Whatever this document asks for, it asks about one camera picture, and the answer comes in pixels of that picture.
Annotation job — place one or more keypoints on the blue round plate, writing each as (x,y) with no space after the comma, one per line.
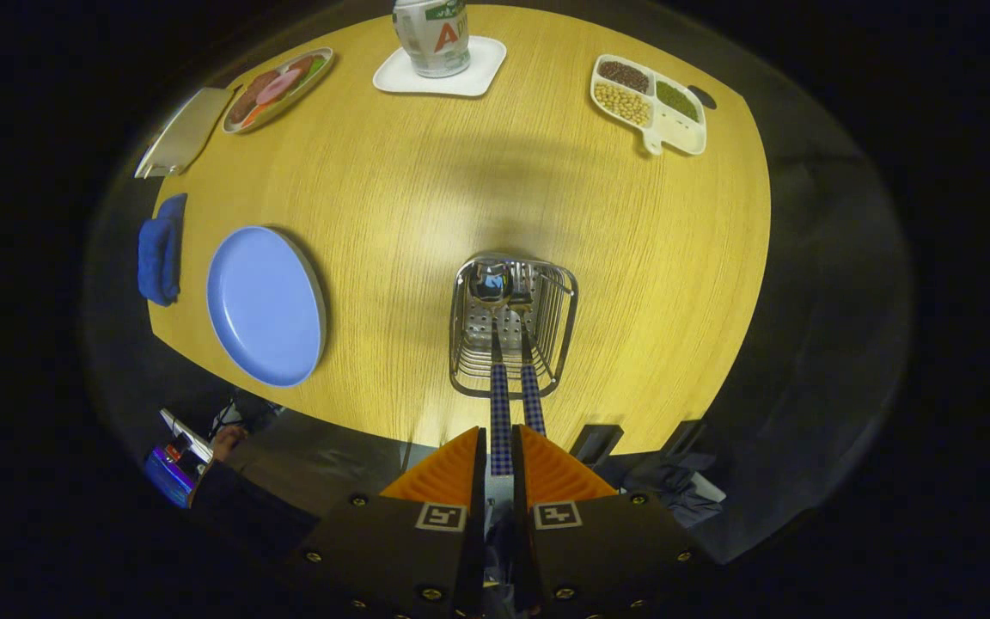
(263,309)

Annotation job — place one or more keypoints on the black table bracket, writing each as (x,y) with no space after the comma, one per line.
(595,443)
(684,436)

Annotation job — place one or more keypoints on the white toaster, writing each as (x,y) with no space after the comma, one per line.
(190,129)

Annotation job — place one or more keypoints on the grey oval food plate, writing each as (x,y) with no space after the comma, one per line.
(237,125)

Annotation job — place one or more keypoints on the brown meat piece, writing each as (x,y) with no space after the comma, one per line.
(247,99)

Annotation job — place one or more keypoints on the white divided bean dish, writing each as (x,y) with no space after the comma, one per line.
(684,133)

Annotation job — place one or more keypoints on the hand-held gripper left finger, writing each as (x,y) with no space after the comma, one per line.
(477,533)

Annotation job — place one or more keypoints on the green lettuce leaf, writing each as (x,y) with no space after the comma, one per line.
(316,66)

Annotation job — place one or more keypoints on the blue folded cloth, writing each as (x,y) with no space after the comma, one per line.
(155,258)

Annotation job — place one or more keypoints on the small colourful screen device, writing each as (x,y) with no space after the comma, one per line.
(170,473)

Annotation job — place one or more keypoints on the dark grey cloth bundle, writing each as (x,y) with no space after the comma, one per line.
(675,494)

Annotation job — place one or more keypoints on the white plastic drink bottle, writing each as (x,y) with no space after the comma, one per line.
(430,43)

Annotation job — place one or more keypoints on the white square coaster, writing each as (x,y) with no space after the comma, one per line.
(486,60)

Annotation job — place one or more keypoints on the pink ham slice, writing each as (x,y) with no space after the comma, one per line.
(280,86)

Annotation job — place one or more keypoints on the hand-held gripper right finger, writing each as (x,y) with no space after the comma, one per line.
(521,533)

